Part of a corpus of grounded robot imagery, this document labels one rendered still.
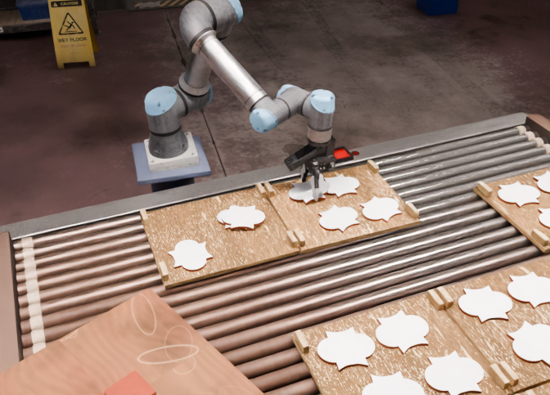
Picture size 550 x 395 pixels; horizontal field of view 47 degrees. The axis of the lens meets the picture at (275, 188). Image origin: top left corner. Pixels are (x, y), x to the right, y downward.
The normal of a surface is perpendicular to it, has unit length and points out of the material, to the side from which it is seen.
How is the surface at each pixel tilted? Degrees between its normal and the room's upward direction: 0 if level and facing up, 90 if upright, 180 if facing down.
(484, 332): 0
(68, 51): 82
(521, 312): 0
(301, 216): 0
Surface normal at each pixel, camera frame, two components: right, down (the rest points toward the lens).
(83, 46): 0.18, 0.38
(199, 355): 0.00, -0.81
